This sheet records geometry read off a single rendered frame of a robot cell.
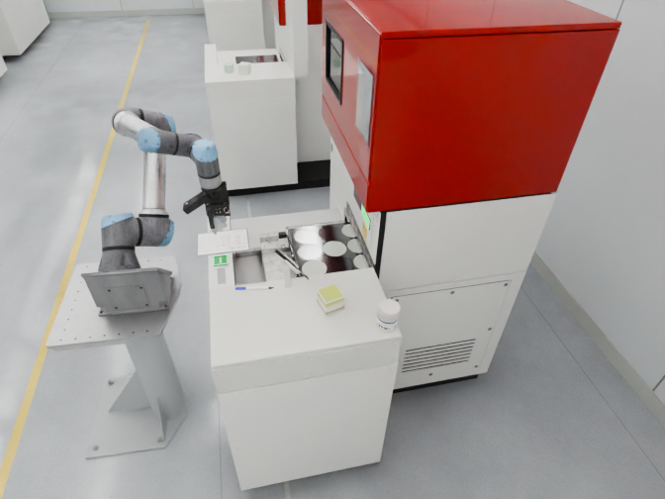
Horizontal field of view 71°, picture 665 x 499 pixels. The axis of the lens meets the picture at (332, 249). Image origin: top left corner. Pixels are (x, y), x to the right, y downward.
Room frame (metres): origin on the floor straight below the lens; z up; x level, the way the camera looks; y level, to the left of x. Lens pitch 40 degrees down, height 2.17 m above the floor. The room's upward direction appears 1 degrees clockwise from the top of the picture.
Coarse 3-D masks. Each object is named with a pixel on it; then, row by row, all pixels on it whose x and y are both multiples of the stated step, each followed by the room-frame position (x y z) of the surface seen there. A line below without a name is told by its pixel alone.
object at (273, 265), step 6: (264, 258) 1.46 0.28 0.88; (270, 258) 1.46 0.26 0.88; (276, 258) 1.46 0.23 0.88; (264, 264) 1.42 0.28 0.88; (270, 264) 1.42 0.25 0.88; (276, 264) 1.42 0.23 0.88; (282, 264) 1.42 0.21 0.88; (264, 270) 1.38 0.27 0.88; (270, 270) 1.38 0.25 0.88; (276, 270) 1.38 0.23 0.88; (282, 270) 1.39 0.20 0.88; (270, 276) 1.35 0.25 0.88; (276, 276) 1.35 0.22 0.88; (282, 276) 1.35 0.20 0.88
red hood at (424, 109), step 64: (384, 0) 1.69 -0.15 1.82; (448, 0) 1.71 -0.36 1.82; (512, 0) 1.73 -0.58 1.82; (384, 64) 1.32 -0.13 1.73; (448, 64) 1.37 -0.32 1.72; (512, 64) 1.41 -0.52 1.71; (576, 64) 1.46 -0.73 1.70; (384, 128) 1.33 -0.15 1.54; (448, 128) 1.37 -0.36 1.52; (512, 128) 1.43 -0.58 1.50; (576, 128) 1.48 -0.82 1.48; (384, 192) 1.33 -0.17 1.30; (448, 192) 1.39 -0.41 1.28; (512, 192) 1.44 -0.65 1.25
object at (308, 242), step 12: (300, 228) 1.65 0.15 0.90; (312, 228) 1.65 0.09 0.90; (324, 228) 1.65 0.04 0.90; (336, 228) 1.65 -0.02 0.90; (300, 240) 1.56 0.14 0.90; (312, 240) 1.57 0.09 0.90; (324, 240) 1.57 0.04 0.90; (336, 240) 1.57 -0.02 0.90; (348, 240) 1.57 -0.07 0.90; (300, 252) 1.48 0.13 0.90; (312, 252) 1.48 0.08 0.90; (324, 252) 1.48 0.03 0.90; (348, 252) 1.48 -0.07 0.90; (300, 264) 1.40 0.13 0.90; (336, 264) 1.41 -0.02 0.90; (348, 264) 1.41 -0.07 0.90; (300, 276) 1.33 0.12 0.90
